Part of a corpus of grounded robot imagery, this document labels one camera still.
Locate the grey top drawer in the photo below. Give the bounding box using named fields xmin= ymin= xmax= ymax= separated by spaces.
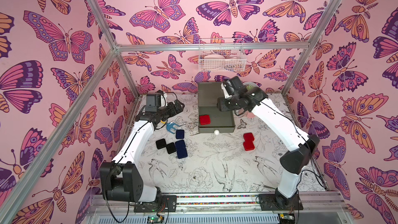
xmin=198 ymin=106 xmax=236 ymax=134

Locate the red brooch box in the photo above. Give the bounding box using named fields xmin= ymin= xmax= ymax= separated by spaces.
xmin=243 ymin=141 xmax=255 ymax=151
xmin=243 ymin=132 xmax=255 ymax=143
xmin=199 ymin=115 xmax=211 ymax=125

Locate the black brooch box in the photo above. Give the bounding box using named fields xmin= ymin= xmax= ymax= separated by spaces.
xmin=155 ymin=139 xmax=167 ymax=150
xmin=166 ymin=142 xmax=177 ymax=155

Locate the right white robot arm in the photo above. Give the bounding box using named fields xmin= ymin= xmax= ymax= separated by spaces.
xmin=217 ymin=76 xmax=320 ymax=200

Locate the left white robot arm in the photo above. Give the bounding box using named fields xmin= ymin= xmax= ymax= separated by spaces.
xmin=99 ymin=91 xmax=185 ymax=203

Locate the small navy brooch box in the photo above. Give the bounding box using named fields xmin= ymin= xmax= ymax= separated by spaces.
xmin=175 ymin=130 xmax=185 ymax=140

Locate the white potted succulent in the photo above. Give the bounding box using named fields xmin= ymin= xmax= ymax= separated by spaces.
xmin=243 ymin=82 xmax=261 ymax=91

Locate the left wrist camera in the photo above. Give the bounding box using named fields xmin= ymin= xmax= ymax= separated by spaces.
xmin=145 ymin=90 xmax=167 ymax=113

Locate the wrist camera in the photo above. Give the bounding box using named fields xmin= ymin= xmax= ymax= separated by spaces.
xmin=145 ymin=90 xmax=167 ymax=113
xmin=221 ymin=76 xmax=245 ymax=96

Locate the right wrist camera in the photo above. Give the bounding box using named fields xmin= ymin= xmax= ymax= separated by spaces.
xmin=221 ymin=76 xmax=245 ymax=96

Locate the three-drawer cabinet frame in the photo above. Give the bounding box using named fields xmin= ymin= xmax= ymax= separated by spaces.
xmin=198 ymin=82 xmax=225 ymax=107

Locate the white wire basket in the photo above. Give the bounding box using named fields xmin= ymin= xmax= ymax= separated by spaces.
xmin=198 ymin=42 xmax=247 ymax=73

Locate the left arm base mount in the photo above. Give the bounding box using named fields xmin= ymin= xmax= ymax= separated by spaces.
xmin=134 ymin=193 xmax=177 ymax=214

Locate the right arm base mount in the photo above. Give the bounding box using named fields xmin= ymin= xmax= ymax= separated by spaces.
xmin=257 ymin=189 xmax=304 ymax=211

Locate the aluminium front rail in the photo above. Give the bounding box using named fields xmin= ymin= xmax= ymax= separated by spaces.
xmin=84 ymin=191 xmax=354 ymax=224

